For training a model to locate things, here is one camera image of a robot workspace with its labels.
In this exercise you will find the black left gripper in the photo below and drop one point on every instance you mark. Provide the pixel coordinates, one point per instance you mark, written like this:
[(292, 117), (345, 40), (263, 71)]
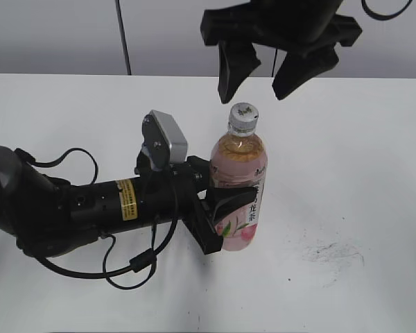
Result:
[(172, 193)]

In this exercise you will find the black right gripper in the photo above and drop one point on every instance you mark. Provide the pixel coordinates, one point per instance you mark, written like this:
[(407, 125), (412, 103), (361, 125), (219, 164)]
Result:
[(302, 27)]

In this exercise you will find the pink oolong tea bottle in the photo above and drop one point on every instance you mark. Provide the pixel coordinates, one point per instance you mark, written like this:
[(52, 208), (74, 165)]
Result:
[(239, 160)]

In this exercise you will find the white bottle cap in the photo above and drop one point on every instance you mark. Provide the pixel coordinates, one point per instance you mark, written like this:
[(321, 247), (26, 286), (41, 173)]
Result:
[(243, 118)]

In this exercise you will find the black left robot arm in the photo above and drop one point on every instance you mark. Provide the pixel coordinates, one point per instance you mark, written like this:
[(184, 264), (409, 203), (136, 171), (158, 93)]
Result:
[(57, 217)]

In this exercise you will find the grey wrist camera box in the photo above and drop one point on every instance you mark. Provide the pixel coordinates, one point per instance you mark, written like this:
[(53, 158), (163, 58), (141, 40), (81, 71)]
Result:
[(164, 142)]

